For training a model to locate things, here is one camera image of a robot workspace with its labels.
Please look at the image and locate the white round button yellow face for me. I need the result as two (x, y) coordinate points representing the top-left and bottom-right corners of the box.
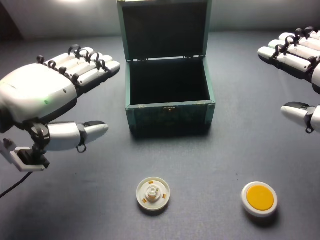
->
(240, 181), (278, 218)

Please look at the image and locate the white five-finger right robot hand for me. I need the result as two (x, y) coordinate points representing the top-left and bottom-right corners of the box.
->
(257, 26), (320, 135)

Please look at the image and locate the dark green chest box body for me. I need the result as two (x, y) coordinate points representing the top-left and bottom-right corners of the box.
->
(124, 56), (216, 138)

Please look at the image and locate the white round upturned cap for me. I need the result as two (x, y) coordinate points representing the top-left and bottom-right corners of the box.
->
(135, 176), (172, 210)

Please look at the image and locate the grey table cloth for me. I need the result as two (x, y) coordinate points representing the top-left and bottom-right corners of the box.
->
(0, 31), (320, 240)

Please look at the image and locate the thin black cable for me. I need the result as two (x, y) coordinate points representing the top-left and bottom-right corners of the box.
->
(0, 171), (33, 199)

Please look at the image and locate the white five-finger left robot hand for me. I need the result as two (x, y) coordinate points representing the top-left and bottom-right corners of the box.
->
(0, 44), (121, 154)

